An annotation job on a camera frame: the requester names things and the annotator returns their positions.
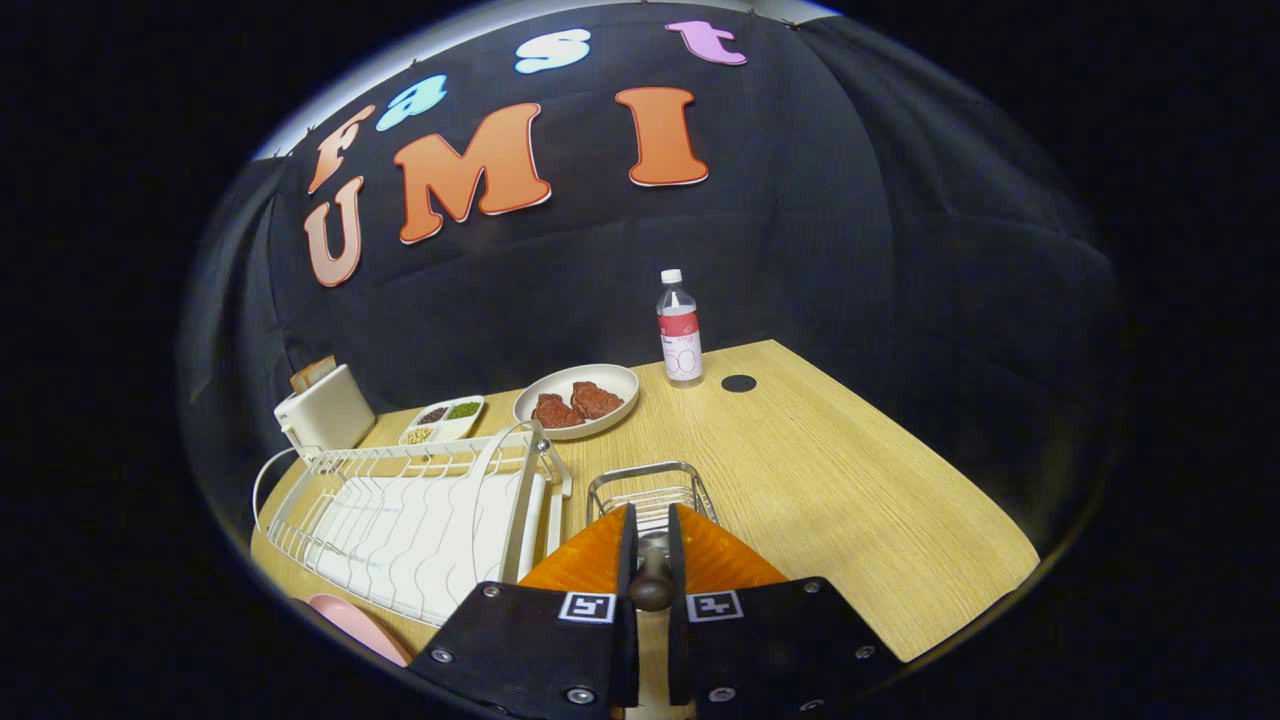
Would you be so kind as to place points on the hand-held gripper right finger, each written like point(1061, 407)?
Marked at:
point(770, 650)

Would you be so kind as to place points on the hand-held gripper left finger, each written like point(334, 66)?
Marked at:
point(540, 650)

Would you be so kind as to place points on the pink plate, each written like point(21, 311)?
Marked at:
point(360, 625)

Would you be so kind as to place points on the white divided dish with beans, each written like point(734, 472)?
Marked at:
point(450, 425)

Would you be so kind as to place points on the white round dish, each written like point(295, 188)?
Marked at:
point(610, 382)

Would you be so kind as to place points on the red meat piece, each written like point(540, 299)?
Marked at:
point(598, 400)
point(555, 412)

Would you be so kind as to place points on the black table grommet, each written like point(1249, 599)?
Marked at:
point(739, 383)

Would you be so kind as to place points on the white toaster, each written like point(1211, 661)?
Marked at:
point(325, 415)

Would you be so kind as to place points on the clear bottle with red label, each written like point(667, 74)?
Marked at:
point(681, 340)

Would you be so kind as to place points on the brown toast slice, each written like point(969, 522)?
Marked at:
point(313, 373)

